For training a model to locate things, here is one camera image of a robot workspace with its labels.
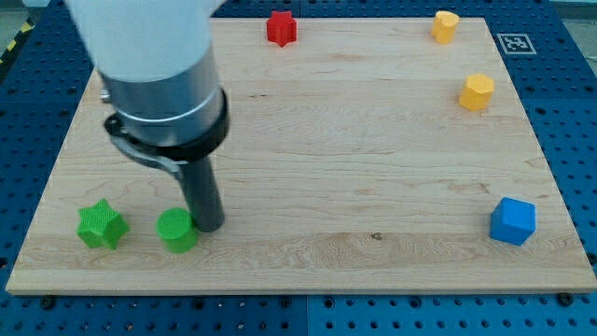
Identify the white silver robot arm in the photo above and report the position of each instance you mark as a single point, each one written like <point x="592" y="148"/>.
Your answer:
<point x="157" y="62"/>

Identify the blue cube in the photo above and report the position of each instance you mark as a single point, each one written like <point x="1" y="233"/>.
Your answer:
<point x="513" y="221"/>

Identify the wooden board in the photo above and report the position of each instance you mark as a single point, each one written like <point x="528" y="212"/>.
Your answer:
<point x="349" y="167"/>

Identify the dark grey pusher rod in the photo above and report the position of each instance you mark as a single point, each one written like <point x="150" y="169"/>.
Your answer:
<point x="202" y="196"/>

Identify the green cylinder block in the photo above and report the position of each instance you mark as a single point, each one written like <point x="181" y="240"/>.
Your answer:
<point x="176" y="229"/>

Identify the red star block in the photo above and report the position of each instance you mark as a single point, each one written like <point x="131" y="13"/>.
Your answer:
<point x="282" y="28"/>

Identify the yellow hexagon block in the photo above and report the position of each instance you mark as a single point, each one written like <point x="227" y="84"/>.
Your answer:
<point x="477" y="92"/>

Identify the yellow heart block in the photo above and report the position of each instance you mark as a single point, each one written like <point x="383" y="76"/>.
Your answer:
<point x="444" y="26"/>

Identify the green star block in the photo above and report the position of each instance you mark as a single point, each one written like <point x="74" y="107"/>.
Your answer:
<point x="100" y="225"/>

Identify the white fiducial marker tag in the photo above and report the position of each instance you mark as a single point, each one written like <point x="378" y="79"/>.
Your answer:
<point x="516" y="44"/>

